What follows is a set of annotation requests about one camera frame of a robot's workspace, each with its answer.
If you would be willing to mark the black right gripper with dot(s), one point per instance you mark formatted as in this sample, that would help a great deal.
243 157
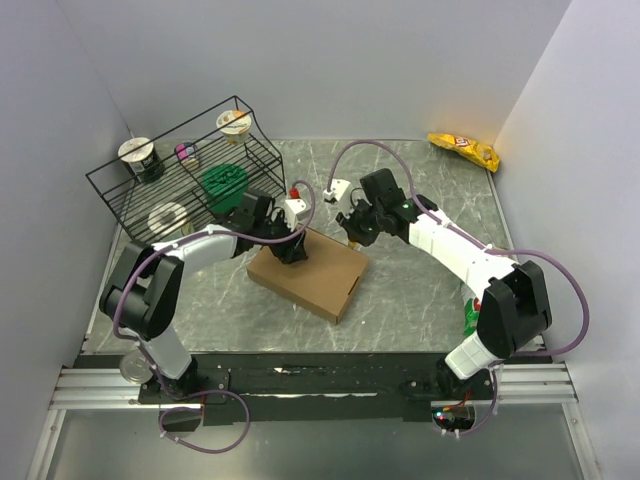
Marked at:
349 224

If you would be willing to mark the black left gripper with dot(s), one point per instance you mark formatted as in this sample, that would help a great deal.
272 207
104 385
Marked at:
291 250

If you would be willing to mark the brown cardboard express box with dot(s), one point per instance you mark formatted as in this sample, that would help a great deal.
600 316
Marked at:
325 283

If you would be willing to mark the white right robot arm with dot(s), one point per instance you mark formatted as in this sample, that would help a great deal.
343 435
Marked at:
514 304

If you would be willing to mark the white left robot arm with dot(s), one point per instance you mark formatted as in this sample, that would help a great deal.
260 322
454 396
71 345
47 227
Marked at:
142 292

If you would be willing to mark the small purple pink box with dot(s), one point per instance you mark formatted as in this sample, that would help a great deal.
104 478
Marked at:
186 154

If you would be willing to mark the green round plastic lid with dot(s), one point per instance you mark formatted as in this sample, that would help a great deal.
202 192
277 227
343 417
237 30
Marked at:
224 187

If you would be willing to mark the white tape roll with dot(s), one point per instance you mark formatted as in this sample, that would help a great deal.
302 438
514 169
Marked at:
167 217

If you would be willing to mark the yellow chips bag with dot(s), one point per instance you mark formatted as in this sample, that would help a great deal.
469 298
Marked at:
479 153

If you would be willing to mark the green cassava chips bag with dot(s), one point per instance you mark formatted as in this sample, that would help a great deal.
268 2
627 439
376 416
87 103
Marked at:
472 307

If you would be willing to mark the orange white yogurt cup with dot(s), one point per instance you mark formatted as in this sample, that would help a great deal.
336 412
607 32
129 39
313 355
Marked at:
235 126

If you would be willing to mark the black yogurt cup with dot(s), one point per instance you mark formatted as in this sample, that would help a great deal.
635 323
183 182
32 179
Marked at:
140 155

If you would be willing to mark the silver tin can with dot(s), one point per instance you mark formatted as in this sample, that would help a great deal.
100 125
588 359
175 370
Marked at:
134 368

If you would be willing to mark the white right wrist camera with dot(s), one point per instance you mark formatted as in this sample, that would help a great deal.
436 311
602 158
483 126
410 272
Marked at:
337 189

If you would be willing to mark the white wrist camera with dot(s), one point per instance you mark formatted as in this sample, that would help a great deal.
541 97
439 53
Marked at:
296 209
337 189

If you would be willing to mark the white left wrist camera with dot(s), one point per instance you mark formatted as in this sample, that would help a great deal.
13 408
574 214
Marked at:
296 209

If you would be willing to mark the black wire rack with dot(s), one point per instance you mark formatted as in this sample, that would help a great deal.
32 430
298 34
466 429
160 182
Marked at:
191 174

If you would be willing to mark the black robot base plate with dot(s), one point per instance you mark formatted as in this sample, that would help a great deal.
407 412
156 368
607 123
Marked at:
269 386

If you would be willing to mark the aluminium frame rail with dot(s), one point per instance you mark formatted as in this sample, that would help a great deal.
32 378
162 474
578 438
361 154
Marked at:
106 389

